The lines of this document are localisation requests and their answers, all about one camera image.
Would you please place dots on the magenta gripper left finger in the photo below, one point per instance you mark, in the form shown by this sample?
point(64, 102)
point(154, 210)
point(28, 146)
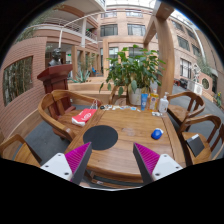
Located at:
point(70, 166)

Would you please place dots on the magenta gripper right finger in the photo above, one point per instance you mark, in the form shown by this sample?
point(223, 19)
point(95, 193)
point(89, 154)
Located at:
point(153, 166)

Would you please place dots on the round black mouse pad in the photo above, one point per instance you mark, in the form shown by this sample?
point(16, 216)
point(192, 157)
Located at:
point(102, 137)

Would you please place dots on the red and white bag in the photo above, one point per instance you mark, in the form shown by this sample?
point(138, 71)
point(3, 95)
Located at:
point(82, 118)

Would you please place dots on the black notebook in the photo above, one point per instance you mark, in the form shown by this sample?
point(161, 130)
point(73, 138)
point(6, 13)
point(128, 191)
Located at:
point(195, 144)

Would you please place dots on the wooden armchair near right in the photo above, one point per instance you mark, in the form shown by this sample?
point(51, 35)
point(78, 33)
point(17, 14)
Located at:
point(213, 145)

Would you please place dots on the wooden armchair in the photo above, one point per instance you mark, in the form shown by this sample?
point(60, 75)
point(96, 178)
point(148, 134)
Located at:
point(180, 113)
point(52, 111)
point(213, 145)

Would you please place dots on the wooden chair near left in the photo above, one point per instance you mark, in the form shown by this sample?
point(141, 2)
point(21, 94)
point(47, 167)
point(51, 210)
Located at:
point(17, 149)

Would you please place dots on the wooden armchair left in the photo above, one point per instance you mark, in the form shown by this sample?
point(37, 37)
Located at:
point(52, 111)

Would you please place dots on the white pump bottle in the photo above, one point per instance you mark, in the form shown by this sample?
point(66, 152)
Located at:
point(163, 104)

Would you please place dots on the wooden armchair far right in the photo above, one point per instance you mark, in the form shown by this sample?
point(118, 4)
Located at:
point(180, 113)

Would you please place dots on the yellow bottle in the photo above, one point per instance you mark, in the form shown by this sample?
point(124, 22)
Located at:
point(153, 100)

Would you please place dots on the white plant pot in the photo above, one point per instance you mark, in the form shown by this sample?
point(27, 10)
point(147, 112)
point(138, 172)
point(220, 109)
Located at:
point(135, 96)

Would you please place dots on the blue tube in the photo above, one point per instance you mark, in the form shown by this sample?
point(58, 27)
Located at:
point(144, 97)

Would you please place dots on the wooden chair behind table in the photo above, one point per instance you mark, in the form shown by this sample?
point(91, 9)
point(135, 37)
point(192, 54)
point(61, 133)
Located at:
point(118, 99)

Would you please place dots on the green potted plant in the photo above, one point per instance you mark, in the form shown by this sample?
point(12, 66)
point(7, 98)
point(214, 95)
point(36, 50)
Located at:
point(134, 72)

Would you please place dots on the dark bronze bust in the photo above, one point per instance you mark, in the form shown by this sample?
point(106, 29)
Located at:
point(56, 57)

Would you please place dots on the red wooden pedestal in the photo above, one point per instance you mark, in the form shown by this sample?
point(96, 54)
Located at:
point(55, 78)

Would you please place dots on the wooden pergola post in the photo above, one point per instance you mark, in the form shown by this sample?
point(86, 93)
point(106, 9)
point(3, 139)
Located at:
point(158, 25)

